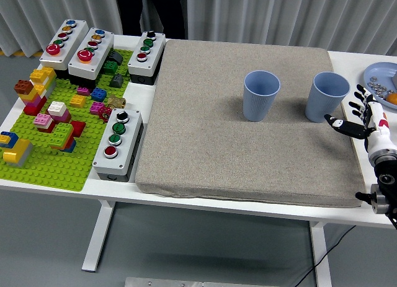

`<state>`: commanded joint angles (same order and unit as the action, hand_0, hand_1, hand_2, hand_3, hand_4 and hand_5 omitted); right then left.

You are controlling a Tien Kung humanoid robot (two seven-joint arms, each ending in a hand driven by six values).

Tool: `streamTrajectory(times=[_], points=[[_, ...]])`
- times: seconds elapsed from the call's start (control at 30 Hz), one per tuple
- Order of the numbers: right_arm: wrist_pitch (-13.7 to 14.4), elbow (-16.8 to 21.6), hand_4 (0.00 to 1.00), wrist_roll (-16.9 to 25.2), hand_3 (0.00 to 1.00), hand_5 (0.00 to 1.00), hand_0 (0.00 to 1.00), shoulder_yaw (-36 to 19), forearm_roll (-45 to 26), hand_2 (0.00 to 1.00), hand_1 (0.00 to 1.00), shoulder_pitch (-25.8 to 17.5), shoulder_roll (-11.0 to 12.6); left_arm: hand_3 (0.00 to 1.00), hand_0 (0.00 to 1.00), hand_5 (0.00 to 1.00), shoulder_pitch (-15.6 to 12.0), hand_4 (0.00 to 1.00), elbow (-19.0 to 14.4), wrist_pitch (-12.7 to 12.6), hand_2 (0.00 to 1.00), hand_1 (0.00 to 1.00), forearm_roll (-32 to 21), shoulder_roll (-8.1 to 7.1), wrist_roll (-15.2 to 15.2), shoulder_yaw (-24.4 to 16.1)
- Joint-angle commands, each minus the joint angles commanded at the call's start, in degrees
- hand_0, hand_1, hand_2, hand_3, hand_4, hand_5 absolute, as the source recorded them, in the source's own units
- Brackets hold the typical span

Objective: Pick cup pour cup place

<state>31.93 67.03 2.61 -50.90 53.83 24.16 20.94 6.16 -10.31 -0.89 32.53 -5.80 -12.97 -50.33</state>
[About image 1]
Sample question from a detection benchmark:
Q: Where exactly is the dark green toy brick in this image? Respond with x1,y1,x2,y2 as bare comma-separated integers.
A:
102,60,118,76

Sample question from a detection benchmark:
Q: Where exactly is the five-button control box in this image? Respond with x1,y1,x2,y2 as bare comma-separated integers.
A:
68,27,115,89
38,19,90,80

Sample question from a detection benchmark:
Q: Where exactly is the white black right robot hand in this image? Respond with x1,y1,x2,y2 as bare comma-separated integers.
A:
323,84,395,159

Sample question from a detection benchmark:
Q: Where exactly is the blue yellow grey brick stack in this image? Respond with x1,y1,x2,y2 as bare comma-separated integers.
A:
0,131,34,168

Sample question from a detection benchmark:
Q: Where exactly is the green studded baseplate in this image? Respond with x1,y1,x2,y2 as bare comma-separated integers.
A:
0,48,135,192

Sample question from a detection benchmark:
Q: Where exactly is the grey-brown fabric mat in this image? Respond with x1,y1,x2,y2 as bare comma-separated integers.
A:
135,39,367,208

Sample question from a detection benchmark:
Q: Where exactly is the yellow brown red brick tower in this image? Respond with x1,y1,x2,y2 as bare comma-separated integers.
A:
14,66,58,117

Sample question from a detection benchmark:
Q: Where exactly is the person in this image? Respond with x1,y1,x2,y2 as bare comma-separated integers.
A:
112,0,189,40

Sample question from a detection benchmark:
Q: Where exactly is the white table leg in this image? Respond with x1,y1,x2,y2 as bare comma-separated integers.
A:
81,200,116,273
308,220,332,287

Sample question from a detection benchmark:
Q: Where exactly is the black floor cable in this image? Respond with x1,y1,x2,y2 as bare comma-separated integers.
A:
293,224,357,287

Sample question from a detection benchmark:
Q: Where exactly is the blue ribbed cup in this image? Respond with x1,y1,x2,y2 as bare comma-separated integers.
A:
305,71,351,123
243,70,282,123

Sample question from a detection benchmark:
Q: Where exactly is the blue toy brick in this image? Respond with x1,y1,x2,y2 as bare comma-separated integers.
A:
91,87,108,102

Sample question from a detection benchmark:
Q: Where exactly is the white pleated curtain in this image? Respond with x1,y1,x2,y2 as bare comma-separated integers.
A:
0,0,122,57
185,0,397,57

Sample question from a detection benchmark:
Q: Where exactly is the brass valve red handle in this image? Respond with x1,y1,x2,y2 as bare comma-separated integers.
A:
98,95,127,123

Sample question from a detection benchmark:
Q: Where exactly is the green orange blue brick stack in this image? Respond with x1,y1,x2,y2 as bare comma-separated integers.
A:
47,122,77,154

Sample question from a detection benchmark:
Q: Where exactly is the four-button control box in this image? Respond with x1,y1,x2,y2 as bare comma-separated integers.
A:
127,30,167,86
92,108,145,183

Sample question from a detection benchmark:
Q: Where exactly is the light blue plate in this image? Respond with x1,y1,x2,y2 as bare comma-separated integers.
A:
363,62,397,110

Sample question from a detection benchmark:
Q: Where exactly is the yellow toy brick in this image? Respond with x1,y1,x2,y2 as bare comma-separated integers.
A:
69,94,87,109

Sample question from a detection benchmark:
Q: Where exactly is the white pink red brick stack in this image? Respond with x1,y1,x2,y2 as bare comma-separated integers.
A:
33,100,73,134

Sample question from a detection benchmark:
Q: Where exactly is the red toy brick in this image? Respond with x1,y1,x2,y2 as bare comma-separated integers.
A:
70,120,87,138

